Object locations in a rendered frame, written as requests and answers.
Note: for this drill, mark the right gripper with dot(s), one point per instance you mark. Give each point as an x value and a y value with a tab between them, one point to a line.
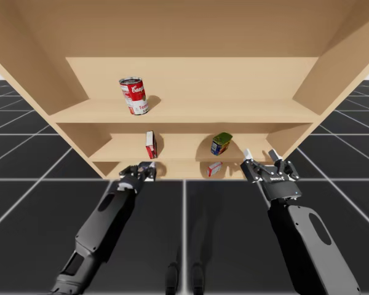
280	187

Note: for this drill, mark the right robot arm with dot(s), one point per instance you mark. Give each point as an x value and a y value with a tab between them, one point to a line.
307	239

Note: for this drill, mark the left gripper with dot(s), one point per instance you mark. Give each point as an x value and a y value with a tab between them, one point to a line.
130	175

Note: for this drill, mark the red and white can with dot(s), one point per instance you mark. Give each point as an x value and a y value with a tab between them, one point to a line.
135	98

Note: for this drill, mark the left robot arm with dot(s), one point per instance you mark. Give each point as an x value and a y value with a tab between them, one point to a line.
104	215

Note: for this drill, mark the pale wooden shelf unit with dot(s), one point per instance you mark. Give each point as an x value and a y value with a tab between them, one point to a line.
203	46

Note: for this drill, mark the red and white carton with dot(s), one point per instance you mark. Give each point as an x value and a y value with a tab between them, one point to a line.
214	169

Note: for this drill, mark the green and blue rectangular can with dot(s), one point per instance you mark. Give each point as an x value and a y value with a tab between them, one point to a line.
220	143

